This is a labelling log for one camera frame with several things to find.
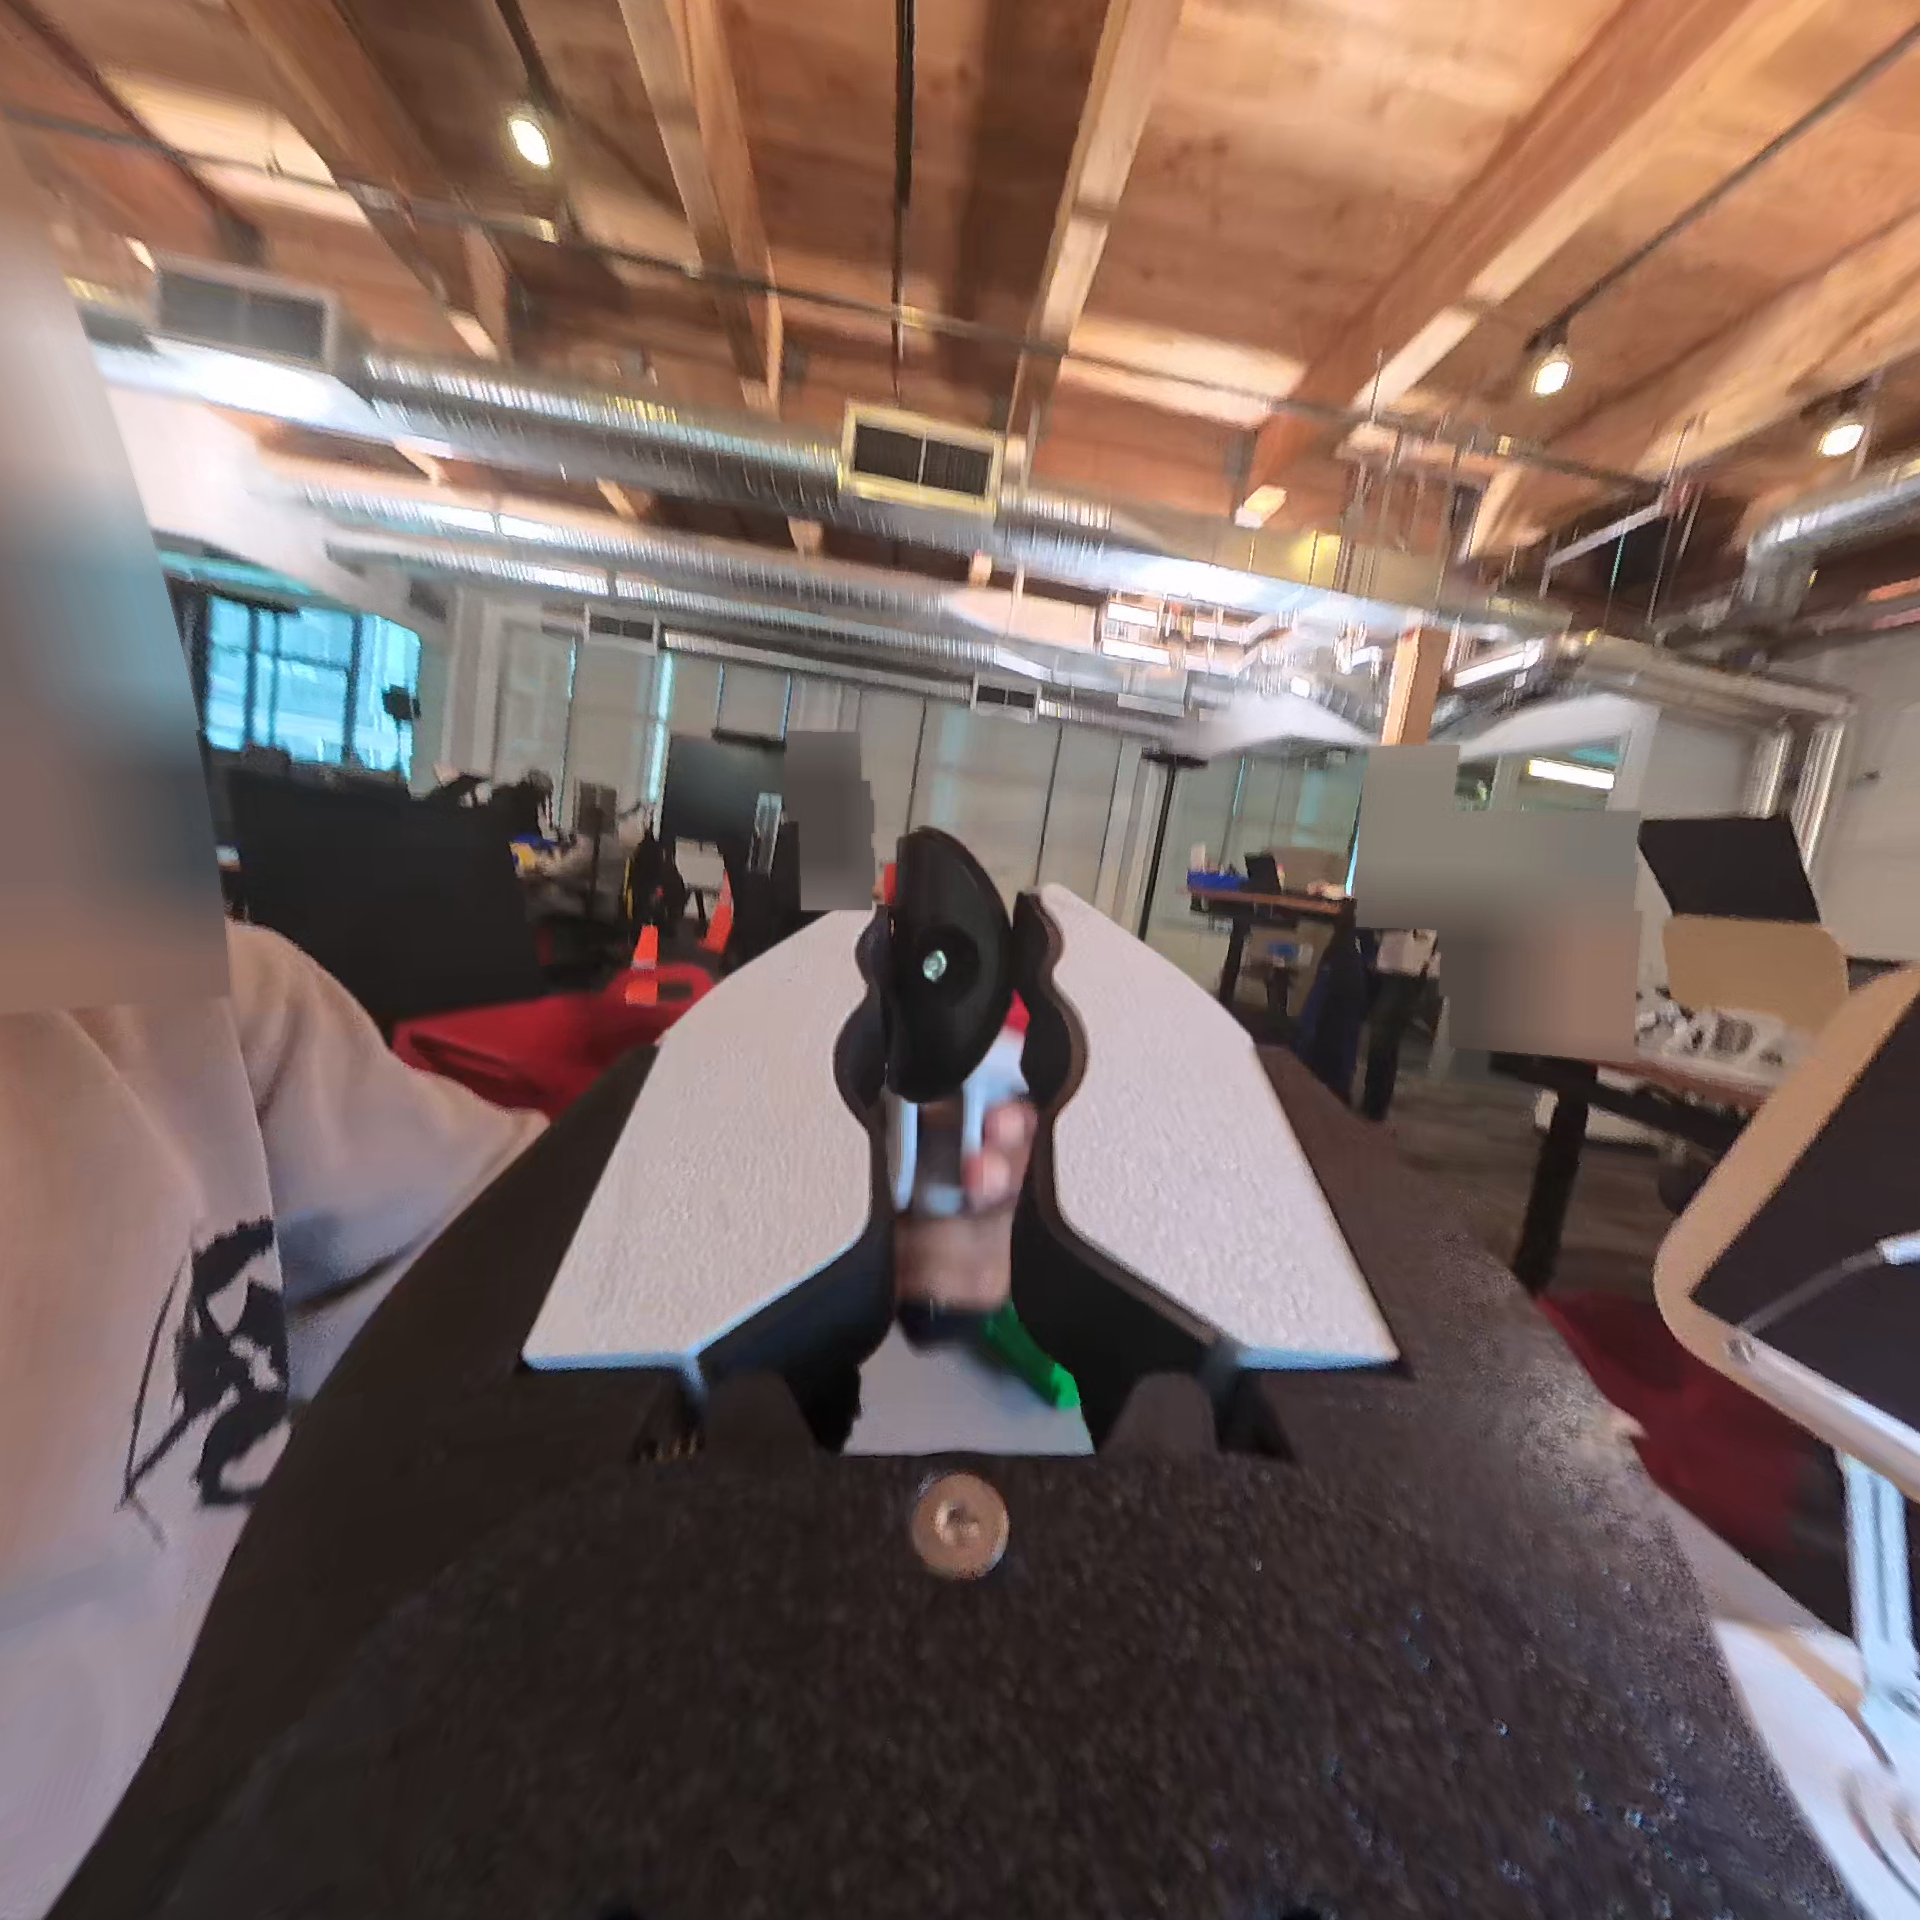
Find wooden office desk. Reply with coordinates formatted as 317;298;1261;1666
1191;882;1360;1011
1492;1049;1788;1297

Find red plastic crate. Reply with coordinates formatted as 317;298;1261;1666
1537;1290;1818;1561

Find person's left hand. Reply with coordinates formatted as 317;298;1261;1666
962;1107;1041;1210

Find black rectangular object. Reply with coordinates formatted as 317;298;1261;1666
1640;816;1823;924

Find white-tipped metal wire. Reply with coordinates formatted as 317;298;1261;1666
1739;1233;1920;1335

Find black board with wooden edge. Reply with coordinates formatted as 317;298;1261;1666
1655;968;1920;1501

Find ceiling air vent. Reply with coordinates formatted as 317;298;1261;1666
839;402;1003;513

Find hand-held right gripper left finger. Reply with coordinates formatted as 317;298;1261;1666
522;908;893;1375

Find brown cardboard piece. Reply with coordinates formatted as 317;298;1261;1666
1663;920;1849;1037

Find silver metal duct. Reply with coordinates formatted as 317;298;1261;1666
359;353;1354;601

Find green plastic bin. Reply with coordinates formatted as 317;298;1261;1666
976;1303;1087;1416

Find black remote control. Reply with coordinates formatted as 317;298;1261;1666
873;827;1015;1104

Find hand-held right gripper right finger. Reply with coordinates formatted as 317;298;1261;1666
1013;882;1404;1375

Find black partition panel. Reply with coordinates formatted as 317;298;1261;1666
224;767;544;1024

